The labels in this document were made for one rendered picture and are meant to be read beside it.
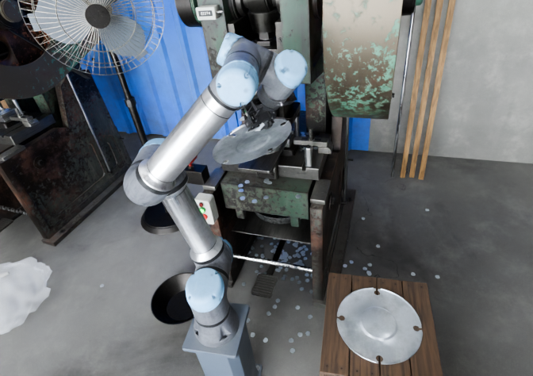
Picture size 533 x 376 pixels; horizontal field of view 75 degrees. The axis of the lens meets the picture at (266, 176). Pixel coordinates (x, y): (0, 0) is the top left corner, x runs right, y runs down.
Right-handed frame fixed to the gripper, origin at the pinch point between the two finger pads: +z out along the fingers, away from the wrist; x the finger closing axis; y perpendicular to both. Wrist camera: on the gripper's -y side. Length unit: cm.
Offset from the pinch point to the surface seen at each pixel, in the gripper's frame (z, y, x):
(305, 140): 33.8, -35.0, 6.3
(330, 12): -35.0, -14.5, -9.3
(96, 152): 171, 40, -70
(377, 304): 22, -21, 75
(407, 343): 10, -17, 87
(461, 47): 41, -171, -7
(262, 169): 26.1, -6.7, 10.5
